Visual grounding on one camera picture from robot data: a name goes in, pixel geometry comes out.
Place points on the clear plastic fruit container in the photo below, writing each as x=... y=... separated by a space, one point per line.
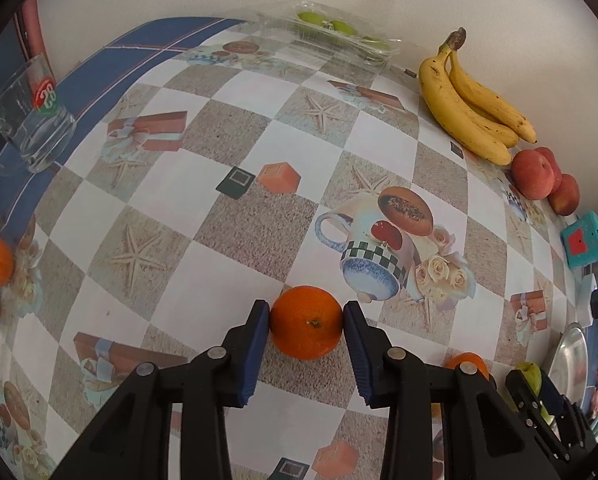
x=337 y=31

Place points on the patterned tablecloth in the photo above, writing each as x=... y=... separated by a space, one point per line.
x=211 y=167

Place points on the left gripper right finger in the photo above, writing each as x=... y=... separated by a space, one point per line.
x=482 y=437

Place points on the glass mug with logo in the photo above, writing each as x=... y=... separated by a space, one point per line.
x=35 y=127

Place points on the teal toy box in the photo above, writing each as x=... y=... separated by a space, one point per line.
x=580 y=241

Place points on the red peach front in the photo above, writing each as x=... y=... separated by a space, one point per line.
x=532 y=174

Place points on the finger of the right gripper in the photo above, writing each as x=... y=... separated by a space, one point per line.
x=528 y=406
x=572 y=428

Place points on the red peach middle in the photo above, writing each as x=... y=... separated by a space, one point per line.
x=557 y=172

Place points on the red peach right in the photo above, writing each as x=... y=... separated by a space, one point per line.
x=565 y=199

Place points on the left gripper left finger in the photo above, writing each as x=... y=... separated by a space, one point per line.
x=129 y=438

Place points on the yellow banana bunch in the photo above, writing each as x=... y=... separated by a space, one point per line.
x=475 y=116

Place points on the red peach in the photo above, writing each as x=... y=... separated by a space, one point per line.
x=532 y=174
x=565 y=199
x=557 y=172

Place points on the silver metal plate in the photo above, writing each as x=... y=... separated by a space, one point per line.
x=568 y=369

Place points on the central orange tangerine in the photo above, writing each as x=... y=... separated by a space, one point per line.
x=306 y=323

